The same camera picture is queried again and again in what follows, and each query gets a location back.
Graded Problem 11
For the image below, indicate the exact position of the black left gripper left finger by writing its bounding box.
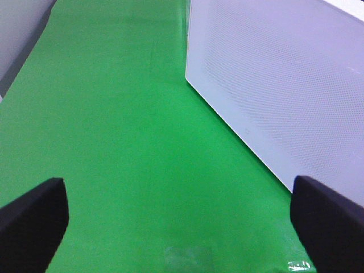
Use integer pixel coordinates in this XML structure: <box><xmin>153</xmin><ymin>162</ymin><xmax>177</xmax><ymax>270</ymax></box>
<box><xmin>1</xmin><ymin>177</ymin><xmax>69</xmax><ymax>272</ymax></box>

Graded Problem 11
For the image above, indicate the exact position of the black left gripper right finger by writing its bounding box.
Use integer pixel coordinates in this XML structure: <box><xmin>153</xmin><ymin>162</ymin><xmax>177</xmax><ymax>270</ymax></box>
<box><xmin>289</xmin><ymin>176</ymin><xmax>363</xmax><ymax>272</ymax></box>

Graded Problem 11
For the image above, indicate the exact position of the white microwave door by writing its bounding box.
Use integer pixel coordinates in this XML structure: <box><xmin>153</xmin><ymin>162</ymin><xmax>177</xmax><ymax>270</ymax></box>
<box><xmin>185</xmin><ymin>1</ymin><xmax>363</xmax><ymax>204</ymax></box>

